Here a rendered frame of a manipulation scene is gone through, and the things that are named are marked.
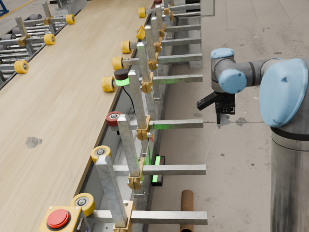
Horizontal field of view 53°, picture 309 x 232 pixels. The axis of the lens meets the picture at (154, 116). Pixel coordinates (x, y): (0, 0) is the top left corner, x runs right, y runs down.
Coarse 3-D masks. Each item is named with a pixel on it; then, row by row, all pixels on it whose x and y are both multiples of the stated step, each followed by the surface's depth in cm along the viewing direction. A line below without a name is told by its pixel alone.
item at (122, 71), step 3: (120, 69) 127; (123, 69) 127; (114, 72) 125; (117, 72) 125; (120, 72) 124; (123, 72) 124; (126, 72) 124; (129, 84) 126; (123, 87) 129; (129, 87) 128; (126, 93) 130; (129, 96) 131; (132, 102) 133; (132, 105) 134; (135, 114) 136
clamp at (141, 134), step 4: (148, 116) 146; (148, 120) 143; (148, 124) 141; (140, 128) 139; (144, 128) 138; (148, 128) 140; (140, 132) 137; (144, 132) 137; (140, 136) 138; (144, 136) 138
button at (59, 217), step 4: (52, 212) 59; (56, 212) 59; (60, 212) 59; (64, 212) 59; (48, 216) 59; (52, 216) 58; (56, 216) 58; (60, 216) 58; (64, 216) 58; (68, 216) 58; (48, 220) 58; (52, 220) 58; (56, 220) 58; (60, 220) 57; (64, 220) 58; (48, 224) 57; (52, 224) 57; (56, 224) 57; (60, 224) 57
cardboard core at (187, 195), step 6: (186, 192) 206; (192, 192) 208; (186, 198) 202; (192, 198) 204; (186, 204) 198; (192, 204) 200; (186, 210) 195; (192, 210) 197; (180, 228) 187; (186, 228) 184; (192, 228) 186
